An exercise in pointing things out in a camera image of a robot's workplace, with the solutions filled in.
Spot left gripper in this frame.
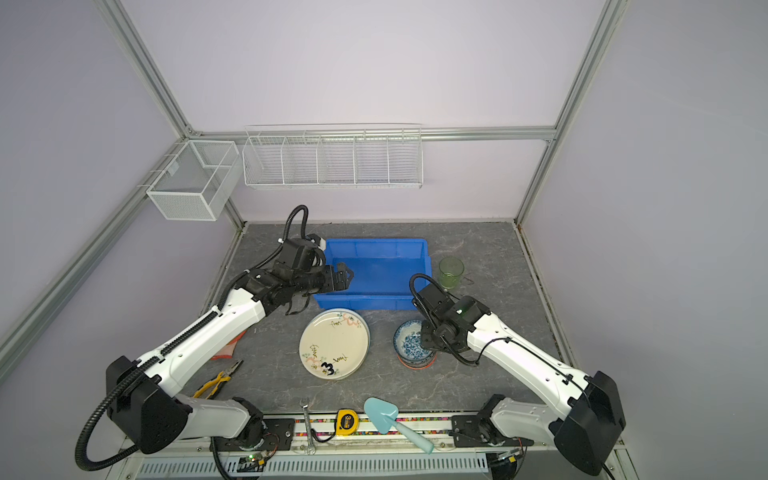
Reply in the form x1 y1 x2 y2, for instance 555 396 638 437
293 262 354 297

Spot blue floral bowl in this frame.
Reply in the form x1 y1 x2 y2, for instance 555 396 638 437
393 319 436 359

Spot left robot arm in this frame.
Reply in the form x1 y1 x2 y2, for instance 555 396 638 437
74 235 354 471

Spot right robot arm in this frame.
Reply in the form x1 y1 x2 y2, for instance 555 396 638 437
409 273 626 476

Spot blue plastic bin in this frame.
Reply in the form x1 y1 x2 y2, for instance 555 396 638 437
314 238 432 311

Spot red striped bowl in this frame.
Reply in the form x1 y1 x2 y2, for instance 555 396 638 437
397 355 437 370

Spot green glass cup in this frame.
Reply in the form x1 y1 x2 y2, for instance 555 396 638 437
438 256 465 290

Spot floral cream plate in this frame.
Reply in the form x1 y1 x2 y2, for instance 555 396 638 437
298 308 371 381

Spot orange work glove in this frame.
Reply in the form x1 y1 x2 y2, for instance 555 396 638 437
211 330 247 360

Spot teal garden trowel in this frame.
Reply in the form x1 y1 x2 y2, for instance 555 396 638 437
364 397 434 454

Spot white mesh box basket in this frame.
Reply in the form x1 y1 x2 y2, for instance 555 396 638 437
147 140 243 222

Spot yellow tape measure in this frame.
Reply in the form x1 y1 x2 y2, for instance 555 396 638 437
334 409 360 436

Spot white vent grille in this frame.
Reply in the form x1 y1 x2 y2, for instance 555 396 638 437
136 452 490 479

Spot silver wrench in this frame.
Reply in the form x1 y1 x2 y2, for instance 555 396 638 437
300 398 316 455

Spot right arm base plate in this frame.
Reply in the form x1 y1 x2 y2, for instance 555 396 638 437
450 415 534 448

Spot white wire shelf basket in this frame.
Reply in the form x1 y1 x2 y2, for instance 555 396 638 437
241 123 424 189

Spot yellow handled pliers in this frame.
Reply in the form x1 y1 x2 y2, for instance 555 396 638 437
193 360 243 400

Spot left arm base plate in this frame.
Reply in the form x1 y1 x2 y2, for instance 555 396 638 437
215 418 295 453

